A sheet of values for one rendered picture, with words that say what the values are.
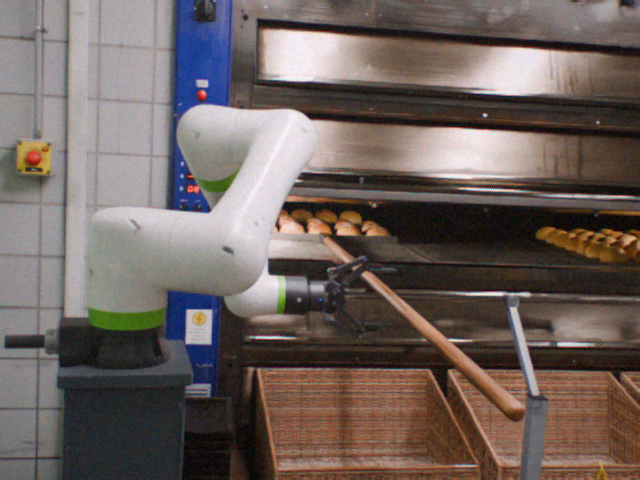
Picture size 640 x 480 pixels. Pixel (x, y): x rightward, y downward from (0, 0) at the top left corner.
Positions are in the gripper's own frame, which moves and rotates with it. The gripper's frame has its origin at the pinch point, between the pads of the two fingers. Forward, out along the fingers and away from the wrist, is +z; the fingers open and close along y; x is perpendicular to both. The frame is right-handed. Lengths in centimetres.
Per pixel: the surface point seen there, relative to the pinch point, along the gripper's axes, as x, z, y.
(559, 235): -110, 95, -3
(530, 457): 4, 38, 39
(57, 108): -55, -86, -41
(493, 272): -56, 48, 3
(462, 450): -18, 29, 46
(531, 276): -56, 61, 4
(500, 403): 76, -1, 0
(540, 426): 4, 40, 31
